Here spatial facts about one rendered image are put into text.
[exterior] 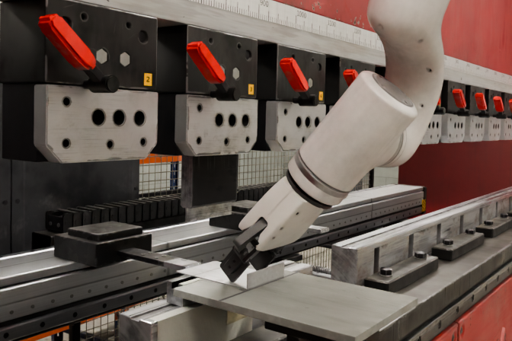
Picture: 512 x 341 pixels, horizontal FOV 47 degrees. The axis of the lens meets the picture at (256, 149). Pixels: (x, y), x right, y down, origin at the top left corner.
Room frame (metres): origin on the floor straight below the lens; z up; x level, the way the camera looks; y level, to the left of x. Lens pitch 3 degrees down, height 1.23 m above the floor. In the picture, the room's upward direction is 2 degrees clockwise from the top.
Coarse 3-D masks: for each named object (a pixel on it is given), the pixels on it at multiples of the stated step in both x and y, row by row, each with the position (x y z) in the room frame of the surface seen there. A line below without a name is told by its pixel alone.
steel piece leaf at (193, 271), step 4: (204, 264) 0.88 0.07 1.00; (208, 264) 0.88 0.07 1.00; (212, 264) 0.88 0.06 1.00; (216, 264) 0.88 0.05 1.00; (188, 268) 0.85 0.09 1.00; (192, 268) 0.85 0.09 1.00; (196, 268) 0.85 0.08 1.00; (200, 268) 0.86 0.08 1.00; (204, 268) 0.86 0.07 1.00; (208, 268) 0.86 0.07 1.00; (212, 268) 0.86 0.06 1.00; (216, 268) 0.86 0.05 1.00; (180, 272) 0.83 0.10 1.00; (184, 272) 0.83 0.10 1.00; (188, 272) 0.83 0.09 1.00; (192, 272) 0.83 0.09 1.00; (196, 272) 0.83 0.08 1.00; (200, 272) 0.83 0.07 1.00
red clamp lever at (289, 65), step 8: (280, 64) 0.87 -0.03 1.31; (288, 64) 0.86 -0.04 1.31; (296, 64) 0.87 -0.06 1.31; (288, 72) 0.87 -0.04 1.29; (296, 72) 0.87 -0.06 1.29; (288, 80) 0.88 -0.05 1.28; (296, 80) 0.88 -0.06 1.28; (304, 80) 0.89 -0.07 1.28; (296, 88) 0.89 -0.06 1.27; (304, 88) 0.89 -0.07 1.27; (304, 96) 0.91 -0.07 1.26; (312, 96) 0.91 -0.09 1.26; (304, 104) 0.92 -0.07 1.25; (312, 104) 0.91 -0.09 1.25
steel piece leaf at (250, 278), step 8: (280, 264) 0.82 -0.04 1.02; (208, 272) 0.83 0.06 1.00; (216, 272) 0.83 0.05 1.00; (248, 272) 0.84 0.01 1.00; (256, 272) 0.77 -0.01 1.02; (264, 272) 0.79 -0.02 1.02; (272, 272) 0.80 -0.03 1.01; (280, 272) 0.82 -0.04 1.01; (208, 280) 0.80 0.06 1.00; (216, 280) 0.79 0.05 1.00; (224, 280) 0.79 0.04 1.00; (240, 280) 0.80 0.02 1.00; (248, 280) 0.76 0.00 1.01; (256, 280) 0.77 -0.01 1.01; (264, 280) 0.79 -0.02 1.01; (272, 280) 0.80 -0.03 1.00; (248, 288) 0.76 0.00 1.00
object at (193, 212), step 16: (192, 160) 0.79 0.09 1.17; (208, 160) 0.82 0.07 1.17; (224, 160) 0.85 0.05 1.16; (192, 176) 0.79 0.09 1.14; (208, 176) 0.82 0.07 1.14; (224, 176) 0.85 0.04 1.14; (192, 192) 0.79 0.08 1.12; (208, 192) 0.82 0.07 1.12; (224, 192) 0.85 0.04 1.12; (192, 208) 0.80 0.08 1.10; (208, 208) 0.84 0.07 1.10; (224, 208) 0.87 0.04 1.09
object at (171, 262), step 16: (96, 224) 1.01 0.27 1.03; (112, 224) 1.01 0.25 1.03; (128, 224) 1.02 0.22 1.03; (64, 240) 0.95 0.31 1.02; (80, 240) 0.93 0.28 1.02; (96, 240) 0.92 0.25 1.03; (112, 240) 0.94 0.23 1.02; (128, 240) 0.96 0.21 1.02; (144, 240) 0.99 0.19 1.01; (64, 256) 0.95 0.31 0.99; (80, 256) 0.93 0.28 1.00; (96, 256) 0.91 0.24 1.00; (112, 256) 0.93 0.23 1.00; (128, 256) 0.92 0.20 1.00; (144, 256) 0.91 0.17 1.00; (160, 256) 0.91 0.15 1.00
